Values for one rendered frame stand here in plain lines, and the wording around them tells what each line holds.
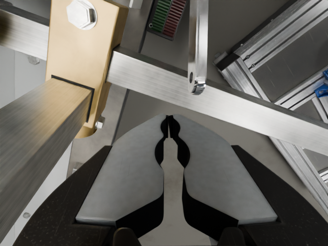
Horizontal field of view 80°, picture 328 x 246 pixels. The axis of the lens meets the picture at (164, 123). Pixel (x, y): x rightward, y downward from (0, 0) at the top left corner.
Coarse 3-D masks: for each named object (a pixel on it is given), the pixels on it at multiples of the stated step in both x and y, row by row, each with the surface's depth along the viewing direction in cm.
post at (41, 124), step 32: (32, 96) 14; (64, 96) 15; (0, 128) 10; (32, 128) 11; (64, 128) 13; (0, 160) 9; (32, 160) 10; (0, 192) 8; (32, 192) 11; (0, 224) 9
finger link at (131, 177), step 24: (120, 144) 9; (144, 144) 9; (120, 168) 8; (144, 168) 8; (96, 192) 7; (120, 192) 7; (144, 192) 7; (96, 216) 6; (120, 216) 6; (144, 216) 7
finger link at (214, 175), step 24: (168, 120) 14; (192, 144) 9; (216, 144) 9; (192, 168) 8; (216, 168) 8; (240, 168) 8; (192, 192) 7; (216, 192) 7; (240, 192) 7; (192, 216) 7; (216, 216) 6; (240, 216) 6; (264, 216) 6; (216, 240) 7
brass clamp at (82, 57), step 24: (72, 0) 15; (96, 0) 15; (72, 24) 15; (96, 24) 15; (120, 24) 17; (48, 48) 16; (72, 48) 16; (96, 48) 16; (48, 72) 17; (72, 72) 17; (96, 72) 17; (96, 96) 18; (96, 120) 21
